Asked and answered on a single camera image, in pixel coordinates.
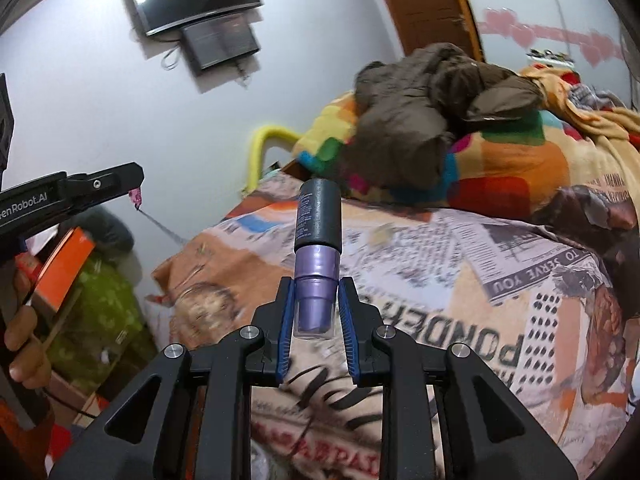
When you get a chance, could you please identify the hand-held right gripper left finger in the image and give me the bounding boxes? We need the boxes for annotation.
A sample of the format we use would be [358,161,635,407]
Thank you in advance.
[47,276,296,480]

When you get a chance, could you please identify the person's left hand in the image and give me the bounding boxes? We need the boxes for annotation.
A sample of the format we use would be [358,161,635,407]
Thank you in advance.
[4,270,54,391]

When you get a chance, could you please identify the yellow curved tube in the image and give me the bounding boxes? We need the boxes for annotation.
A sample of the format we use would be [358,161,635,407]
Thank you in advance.
[246,124,304,194]

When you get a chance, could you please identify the dark grey cloth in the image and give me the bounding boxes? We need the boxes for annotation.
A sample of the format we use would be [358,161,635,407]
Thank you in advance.
[75,207,134,262]

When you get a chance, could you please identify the small black wall screen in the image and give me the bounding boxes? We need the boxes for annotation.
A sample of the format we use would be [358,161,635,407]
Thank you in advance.
[180,12,262,77]

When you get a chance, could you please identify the orange cardboard box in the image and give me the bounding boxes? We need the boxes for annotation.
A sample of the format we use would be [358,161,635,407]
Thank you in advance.
[15,226,97,312]

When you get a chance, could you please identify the brown jacket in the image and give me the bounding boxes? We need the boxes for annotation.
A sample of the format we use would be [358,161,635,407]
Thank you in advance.
[340,42,547,192]

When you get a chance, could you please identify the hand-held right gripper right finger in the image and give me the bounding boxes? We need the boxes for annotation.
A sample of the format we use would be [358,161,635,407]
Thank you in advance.
[337,276,581,480]

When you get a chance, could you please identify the person's left forearm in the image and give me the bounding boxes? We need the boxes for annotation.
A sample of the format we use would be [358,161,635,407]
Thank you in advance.
[0,400,56,480]

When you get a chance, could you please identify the colourful patchwork blanket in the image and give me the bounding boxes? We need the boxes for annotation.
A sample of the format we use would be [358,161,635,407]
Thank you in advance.
[292,62,640,213]

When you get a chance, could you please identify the wooden door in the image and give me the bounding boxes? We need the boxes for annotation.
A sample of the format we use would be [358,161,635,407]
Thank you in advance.
[367,0,486,63]

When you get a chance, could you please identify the green patterned bag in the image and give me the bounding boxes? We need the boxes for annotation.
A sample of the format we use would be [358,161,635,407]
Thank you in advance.
[47,255,157,382]

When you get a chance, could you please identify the newspaper print blanket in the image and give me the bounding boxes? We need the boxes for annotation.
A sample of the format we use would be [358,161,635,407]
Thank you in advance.
[150,175,637,480]

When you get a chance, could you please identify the purple spray bottle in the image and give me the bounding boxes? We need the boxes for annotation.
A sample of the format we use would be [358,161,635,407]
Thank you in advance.
[292,178,343,341]

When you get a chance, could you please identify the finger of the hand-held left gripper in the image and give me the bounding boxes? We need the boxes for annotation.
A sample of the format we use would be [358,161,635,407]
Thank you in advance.
[65,161,146,212]

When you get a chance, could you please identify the pink heart wall decals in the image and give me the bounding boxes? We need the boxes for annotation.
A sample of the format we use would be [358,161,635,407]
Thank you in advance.
[475,0,627,68]

